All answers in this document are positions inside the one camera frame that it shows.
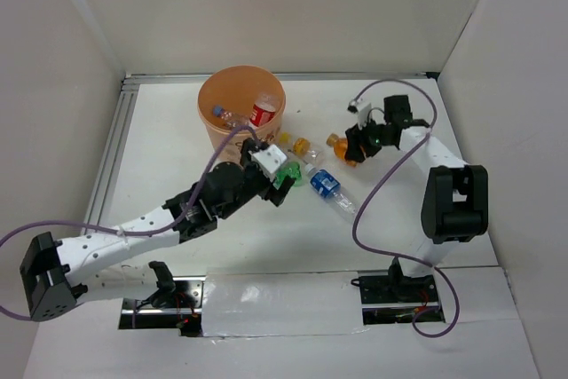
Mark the aluminium frame rail back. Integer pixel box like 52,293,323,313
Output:
122,72,440,85

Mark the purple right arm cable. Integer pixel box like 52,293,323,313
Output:
351,79,460,338

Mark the aluminium frame rail left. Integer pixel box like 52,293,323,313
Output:
83,76,139,225

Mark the green plastic soda bottle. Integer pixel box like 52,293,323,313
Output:
273,161,305,188

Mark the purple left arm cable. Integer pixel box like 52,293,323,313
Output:
0,123,267,321

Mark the clear bottle red label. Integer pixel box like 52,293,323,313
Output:
249,93,280,127

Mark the orange juice bottle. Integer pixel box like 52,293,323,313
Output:
326,133,359,168

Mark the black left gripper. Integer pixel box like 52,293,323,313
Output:
217,138,295,219

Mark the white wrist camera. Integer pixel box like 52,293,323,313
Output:
347,99,372,130
251,144,288,180

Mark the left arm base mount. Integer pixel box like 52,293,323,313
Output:
118,261,206,337

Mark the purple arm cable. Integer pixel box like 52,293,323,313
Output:
0,123,267,321
351,79,460,338

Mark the clear bottle yellow cap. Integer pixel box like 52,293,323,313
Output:
276,132,325,165

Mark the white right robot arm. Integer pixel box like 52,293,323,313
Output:
345,95,488,301

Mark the orange capybara plastic bin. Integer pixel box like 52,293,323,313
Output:
197,66,286,148

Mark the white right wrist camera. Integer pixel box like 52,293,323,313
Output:
347,99,372,130

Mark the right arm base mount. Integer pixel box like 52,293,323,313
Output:
351,258,445,326

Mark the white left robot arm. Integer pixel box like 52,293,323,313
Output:
20,138,294,322

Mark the clear bottle blue label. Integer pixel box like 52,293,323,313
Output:
304,163,359,224

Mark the clear bottle blue cap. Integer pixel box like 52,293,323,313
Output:
212,106,250,129

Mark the aluminium frame rail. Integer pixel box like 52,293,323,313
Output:
83,76,139,225
122,72,440,85

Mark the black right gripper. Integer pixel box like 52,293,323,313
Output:
345,113,394,163

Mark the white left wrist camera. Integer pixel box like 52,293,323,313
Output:
251,144,288,180

